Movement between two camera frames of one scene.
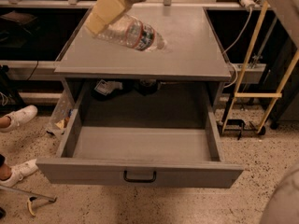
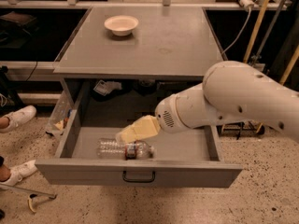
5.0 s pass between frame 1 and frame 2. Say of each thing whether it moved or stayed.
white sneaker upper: stayed
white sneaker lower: stayed
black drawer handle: stayed
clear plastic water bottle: moved
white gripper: moved
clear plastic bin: stayed
